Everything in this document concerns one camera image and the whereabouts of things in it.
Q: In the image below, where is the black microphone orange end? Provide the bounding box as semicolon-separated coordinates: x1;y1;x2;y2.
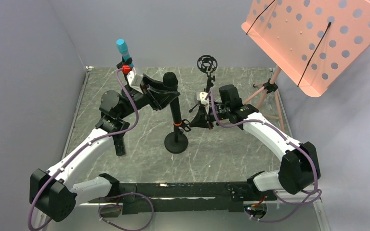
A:
163;72;182;126

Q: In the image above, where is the black round-base stand ring clip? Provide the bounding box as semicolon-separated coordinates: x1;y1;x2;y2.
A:
164;119;191;154

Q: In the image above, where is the blue microphone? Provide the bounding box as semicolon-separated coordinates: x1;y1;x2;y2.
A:
116;38;134;68

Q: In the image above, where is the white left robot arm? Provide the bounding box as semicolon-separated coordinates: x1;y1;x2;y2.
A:
29;72;183;222

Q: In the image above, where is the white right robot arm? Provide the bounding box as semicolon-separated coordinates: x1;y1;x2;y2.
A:
189;84;321;194

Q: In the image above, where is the pink music stand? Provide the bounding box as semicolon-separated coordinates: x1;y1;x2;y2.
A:
241;0;370;131

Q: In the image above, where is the black microphone silver grille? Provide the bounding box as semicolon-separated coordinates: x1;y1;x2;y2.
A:
113;133;126;156

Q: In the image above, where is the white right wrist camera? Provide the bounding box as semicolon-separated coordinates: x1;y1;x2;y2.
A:
195;91;209;107

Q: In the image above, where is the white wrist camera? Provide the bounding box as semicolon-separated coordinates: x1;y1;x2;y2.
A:
127;67;144;94
195;91;209;107

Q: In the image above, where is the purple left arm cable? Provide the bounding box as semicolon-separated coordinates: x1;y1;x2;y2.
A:
27;68;140;231

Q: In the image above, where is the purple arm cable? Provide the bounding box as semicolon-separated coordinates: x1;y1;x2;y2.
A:
27;68;140;231
205;90;323;223

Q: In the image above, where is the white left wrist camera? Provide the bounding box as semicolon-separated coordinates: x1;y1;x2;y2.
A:
127;67;144;94

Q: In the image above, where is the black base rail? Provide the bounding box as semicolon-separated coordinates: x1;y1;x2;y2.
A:
90;181;276;215

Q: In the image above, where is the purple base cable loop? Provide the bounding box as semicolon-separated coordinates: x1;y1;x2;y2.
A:
98;192;157;231

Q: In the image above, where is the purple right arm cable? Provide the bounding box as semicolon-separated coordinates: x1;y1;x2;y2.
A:
205;90;323;223

